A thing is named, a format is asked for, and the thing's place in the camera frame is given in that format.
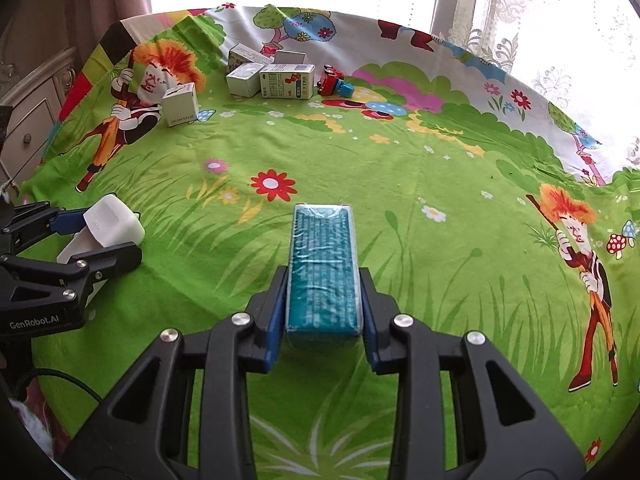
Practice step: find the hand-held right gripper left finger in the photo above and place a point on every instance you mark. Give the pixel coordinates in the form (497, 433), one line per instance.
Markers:
(276, 322)

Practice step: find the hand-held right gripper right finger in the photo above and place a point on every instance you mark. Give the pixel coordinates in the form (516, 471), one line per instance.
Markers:
(368, 322)

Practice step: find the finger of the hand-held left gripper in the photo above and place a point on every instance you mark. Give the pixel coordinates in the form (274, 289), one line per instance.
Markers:
(70, 221)
(112, 256)

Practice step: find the white plastic container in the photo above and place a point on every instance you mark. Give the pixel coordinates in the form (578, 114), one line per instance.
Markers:
(112, 220)

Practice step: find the teal box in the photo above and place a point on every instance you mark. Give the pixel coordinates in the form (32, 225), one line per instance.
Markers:
(322, 270)

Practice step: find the pink floral cloth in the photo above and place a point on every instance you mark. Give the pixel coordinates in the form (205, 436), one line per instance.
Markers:
(42, 425)

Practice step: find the cream carved cabinet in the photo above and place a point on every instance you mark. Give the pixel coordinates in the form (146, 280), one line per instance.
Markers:
(30, 110)

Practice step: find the cartoon printed cloth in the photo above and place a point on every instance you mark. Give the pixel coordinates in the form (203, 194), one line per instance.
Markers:
(450, 220)

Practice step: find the white cube box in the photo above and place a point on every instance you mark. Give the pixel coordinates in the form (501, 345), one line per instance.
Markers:
(181, 105)

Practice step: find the small white box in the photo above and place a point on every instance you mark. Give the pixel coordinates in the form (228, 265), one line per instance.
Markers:
(290, 57)
(242, 55)
(243, 80)

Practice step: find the brown curtain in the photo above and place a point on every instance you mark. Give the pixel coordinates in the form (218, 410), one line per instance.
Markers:
(85, 0)

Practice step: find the white and green medicine box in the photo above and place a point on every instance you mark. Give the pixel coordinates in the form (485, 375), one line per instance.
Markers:
(286, 82)

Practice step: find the red and blue toy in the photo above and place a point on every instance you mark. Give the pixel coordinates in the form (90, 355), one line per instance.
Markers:
(332, 81)

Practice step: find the white lace curtain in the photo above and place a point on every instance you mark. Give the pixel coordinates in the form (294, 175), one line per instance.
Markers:
(550, 20)

